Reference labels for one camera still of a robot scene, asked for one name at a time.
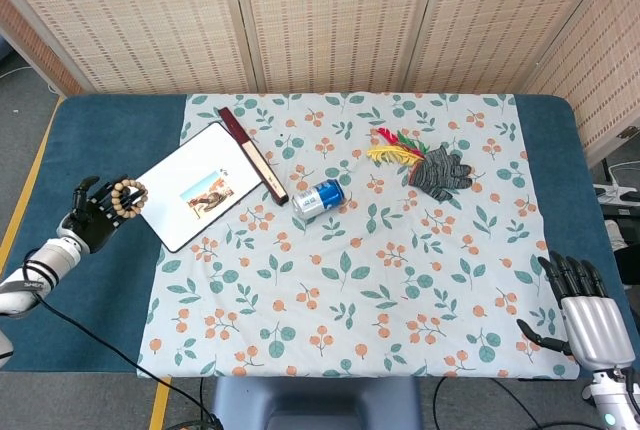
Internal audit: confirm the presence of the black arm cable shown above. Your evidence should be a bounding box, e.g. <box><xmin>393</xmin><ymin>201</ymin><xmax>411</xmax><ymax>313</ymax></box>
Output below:
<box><xmin>22</xmin><ymin>259</ymin><xmax>221</xmax><ymax>430</ymax></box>

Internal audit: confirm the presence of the white board black rim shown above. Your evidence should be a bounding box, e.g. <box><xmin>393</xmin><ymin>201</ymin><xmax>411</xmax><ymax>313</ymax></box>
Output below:
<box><xmin>133</xmin><ymin>121</ymin><xmax>265</xmax><ymax>254</ymax></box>

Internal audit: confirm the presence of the floral leaf berry tablecloth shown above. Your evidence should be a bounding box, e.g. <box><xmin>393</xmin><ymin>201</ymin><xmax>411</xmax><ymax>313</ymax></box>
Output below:
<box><xmin>135</xmin><ymin>93</ymin><xmax>581</xmax><ymax>380</ymax></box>

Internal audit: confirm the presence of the black floor cable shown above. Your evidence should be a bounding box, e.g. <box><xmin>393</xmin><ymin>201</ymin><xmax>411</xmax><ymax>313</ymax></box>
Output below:
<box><xmin>431</xmin><ymin>377</ymin><xmax>599</xmax><ymax>430</ymax></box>

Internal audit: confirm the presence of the blue silver drink can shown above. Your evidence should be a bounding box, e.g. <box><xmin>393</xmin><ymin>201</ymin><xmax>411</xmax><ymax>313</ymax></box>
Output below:
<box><xmin>291</xmin><ymin>178</ymin><xmax>347</xmax><ymax>221</ymax></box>

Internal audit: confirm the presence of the wooden bead bracelet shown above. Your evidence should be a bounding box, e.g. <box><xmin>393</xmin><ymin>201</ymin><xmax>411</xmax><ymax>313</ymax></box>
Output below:
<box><xmin>110</xmin><ymin>178</ymin><xmax>149</xmax><ymax>220</ymax></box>

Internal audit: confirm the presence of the colourful feather shuttlecock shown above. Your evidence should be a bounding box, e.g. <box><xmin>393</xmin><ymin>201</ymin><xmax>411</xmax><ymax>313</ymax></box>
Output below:
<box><xmin>366</xmin><ymin>126</ymin><xmax>430</xmax><ymax>169</ymax></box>

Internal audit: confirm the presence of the grey striped knit glove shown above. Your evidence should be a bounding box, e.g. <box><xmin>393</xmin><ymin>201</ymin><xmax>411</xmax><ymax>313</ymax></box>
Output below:
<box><xmin>407</xmin><ymin>145</ymin><xmax>474</xmax><ymax>202</ymax></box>

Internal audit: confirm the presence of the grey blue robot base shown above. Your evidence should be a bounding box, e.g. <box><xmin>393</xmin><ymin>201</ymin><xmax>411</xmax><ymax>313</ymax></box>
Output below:
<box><xmin>207</xmin><ymin>376</ymin><xmax>424</xmax><ymax>430</ymax></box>

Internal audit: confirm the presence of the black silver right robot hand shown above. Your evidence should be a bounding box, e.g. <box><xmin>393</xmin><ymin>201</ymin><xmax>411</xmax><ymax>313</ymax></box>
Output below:
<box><xmin>516</xmin><ymin>250</ymin><xmax>636</xmax><ymax>376</ymax></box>

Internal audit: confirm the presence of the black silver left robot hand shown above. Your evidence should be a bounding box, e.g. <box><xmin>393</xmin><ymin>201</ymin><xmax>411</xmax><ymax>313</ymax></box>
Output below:
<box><xmin>59</xmin><ymin>175</ymin><xmax>146</xmax><ymax>255</ymax></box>

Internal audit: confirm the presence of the dark red folded fan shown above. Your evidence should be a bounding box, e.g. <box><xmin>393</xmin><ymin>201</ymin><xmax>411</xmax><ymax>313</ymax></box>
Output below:
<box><xmin>217</xmin><ymin>106</ymin><xmax>290</xmax><ymax>207</ymax></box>

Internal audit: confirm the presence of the woven bamboo folding screen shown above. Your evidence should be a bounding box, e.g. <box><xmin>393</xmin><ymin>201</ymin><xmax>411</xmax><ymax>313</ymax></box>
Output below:
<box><xmin>0</xmin><ymin>0</ymin><xmax>640</xmax><ymax>167</ymax></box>

